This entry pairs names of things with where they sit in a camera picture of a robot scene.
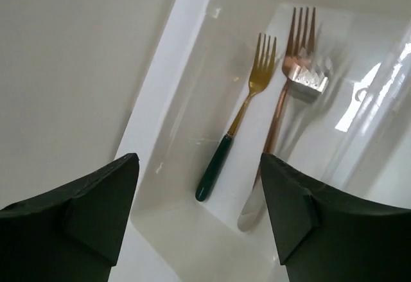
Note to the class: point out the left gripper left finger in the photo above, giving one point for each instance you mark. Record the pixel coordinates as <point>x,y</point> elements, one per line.
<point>73,232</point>

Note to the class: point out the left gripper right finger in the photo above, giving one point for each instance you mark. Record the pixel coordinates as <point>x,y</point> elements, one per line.
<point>325,234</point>

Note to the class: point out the gold fork green handle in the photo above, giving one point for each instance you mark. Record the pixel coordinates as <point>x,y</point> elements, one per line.
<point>260,76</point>

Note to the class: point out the rose gold fork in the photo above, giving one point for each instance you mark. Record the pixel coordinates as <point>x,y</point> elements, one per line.
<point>301,44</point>

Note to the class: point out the white bin far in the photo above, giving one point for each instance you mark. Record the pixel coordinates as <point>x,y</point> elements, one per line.
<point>356,137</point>

